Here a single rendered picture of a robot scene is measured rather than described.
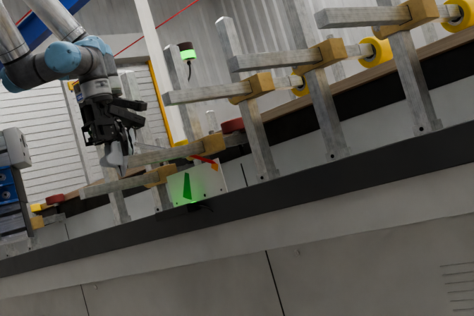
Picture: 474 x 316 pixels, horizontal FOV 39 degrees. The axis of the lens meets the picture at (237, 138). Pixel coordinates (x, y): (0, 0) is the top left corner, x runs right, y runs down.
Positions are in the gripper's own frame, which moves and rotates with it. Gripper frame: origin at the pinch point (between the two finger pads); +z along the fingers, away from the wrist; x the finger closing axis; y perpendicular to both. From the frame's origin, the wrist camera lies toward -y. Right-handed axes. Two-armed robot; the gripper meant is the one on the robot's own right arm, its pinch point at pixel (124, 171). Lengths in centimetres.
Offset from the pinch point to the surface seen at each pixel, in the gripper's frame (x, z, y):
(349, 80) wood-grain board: 43, -7, -46
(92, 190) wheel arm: -23.5, 1.0, -3.1
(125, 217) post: -53, 10, -29
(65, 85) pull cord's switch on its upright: -258, -94, -137
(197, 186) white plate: -6.0, 7.9, -26.8
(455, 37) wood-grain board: 74, -7, -45
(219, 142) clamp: 5.1, -2.4, -29.6
